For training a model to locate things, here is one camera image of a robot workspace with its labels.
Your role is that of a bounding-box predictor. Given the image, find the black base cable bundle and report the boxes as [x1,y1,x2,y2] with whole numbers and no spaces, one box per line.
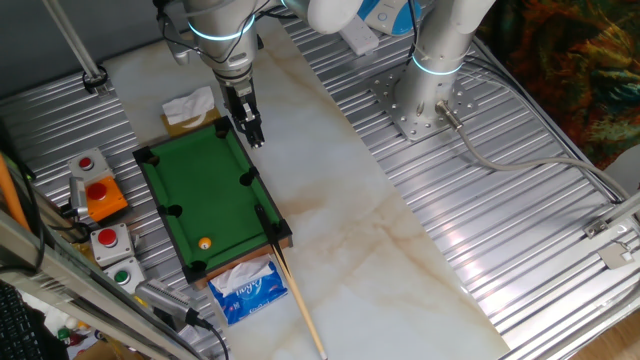
[407,0,422,59]

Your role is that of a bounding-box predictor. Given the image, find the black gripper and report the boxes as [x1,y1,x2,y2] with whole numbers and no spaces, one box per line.
[220,78,266,150]

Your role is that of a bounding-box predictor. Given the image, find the aluminium frame bar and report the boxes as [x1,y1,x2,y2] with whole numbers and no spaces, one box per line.
[0,209,201,360]

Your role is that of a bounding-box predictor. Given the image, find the small silver camera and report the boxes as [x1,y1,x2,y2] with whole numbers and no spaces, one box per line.
[68,175,90,219]

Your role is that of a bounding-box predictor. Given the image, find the orange box red button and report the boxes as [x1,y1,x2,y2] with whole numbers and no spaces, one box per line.
[82,175,130,223]

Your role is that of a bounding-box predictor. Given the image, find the orange pole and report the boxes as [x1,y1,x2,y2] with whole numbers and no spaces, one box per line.
[0,152,31,231]

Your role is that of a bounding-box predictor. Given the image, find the grey box small red button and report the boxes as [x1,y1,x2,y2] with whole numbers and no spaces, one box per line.
[67,147,115,182]

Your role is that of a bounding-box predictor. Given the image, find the blue white device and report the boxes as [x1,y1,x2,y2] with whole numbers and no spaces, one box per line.
[357,0,424,37]

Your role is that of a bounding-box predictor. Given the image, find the blue tissue pack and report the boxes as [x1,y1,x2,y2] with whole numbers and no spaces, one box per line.
[207,254,290,326]

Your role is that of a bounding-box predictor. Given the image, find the grey box green button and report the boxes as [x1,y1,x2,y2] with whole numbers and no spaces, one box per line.
[102,256,147,295]

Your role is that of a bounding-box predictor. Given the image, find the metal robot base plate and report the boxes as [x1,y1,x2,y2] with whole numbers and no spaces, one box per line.
[369,64,479,142]

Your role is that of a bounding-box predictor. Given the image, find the grey metal tag plate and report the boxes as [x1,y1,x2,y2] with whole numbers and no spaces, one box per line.
[597,242,636,271]

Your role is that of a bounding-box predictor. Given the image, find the black keyboard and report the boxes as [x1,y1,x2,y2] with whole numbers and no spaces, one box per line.
[0,282,46,360]

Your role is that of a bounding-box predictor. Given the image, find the grey box large red button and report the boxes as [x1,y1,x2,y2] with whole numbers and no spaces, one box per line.
[89,222,136,268]

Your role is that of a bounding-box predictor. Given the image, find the black camera cable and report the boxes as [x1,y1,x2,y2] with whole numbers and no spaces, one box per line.
[197,317,231,360]

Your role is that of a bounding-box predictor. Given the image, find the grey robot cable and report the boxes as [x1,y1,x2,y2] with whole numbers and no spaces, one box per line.
[434,99,631,201]

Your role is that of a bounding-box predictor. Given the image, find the green mini pool table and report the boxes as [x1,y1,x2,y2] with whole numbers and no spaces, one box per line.
[132,115,294,291]

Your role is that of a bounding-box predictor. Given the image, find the small metal bracket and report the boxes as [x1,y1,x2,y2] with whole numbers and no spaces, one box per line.
[583,217,609,239]

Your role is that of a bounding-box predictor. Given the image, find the black pole clamp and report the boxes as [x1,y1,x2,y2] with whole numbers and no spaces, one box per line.
[82,64,110,95]

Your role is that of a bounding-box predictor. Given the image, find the wooden pool cue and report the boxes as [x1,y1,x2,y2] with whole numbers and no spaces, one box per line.
[254,203,329,360]

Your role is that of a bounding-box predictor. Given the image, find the colourful patterned cloth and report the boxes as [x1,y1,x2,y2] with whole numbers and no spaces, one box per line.
[477,0,640,171]

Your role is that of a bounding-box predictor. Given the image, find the metal tripod pole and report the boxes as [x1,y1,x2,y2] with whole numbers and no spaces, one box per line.
[42,0,109,96]

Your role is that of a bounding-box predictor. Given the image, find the black hanging cable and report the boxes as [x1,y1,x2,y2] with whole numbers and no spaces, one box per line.
[12,159,47,274]

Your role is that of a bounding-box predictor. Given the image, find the ribbed silver camera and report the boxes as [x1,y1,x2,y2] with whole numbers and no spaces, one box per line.
[134,278,201,326]

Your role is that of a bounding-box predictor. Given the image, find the gold tissue pack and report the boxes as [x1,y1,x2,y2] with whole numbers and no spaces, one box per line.
[160,85,222,139]

